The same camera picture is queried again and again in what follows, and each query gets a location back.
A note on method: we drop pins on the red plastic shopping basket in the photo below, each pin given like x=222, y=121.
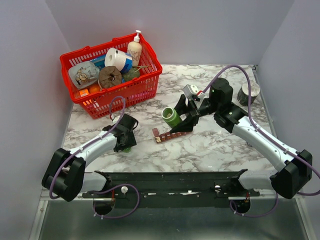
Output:
x=109, y=100

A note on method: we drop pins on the brown paper roll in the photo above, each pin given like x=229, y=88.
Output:
x=109, y=77

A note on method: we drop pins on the orange small box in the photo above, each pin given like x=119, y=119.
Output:
x=83, y=92

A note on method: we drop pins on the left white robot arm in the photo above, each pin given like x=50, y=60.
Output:
x=82, y=160

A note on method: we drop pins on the green pill bottle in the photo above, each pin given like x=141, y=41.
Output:
x=171, y=117

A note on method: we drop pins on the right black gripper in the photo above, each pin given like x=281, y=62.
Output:
x=187, y=125

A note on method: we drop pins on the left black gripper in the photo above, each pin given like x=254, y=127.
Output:
x=131, y=142

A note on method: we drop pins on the green round vegetable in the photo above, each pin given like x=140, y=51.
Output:
x=133, y=73

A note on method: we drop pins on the blue package in basket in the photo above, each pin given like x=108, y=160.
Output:
x=99, y=61

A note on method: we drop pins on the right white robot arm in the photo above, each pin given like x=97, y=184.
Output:
x=291, y=171

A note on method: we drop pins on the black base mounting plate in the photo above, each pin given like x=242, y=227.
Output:
x=155, y=189

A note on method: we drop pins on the white lotion pump bottle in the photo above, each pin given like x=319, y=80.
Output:
x=134, y=48

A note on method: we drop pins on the camouflage tape roll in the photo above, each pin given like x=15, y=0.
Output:
x=243, y=93

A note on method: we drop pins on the white cartoon pouch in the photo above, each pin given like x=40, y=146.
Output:
x=84, y=74

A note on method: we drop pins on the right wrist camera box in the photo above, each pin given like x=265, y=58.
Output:
x=193, y=93

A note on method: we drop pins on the white toilet paper roll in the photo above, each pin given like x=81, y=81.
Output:
x=121, y=60

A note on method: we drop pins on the orange fruit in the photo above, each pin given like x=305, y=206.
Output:
x=94, y=88

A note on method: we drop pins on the brown weekly pill organizer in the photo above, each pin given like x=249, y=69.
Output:
x=167, y=135

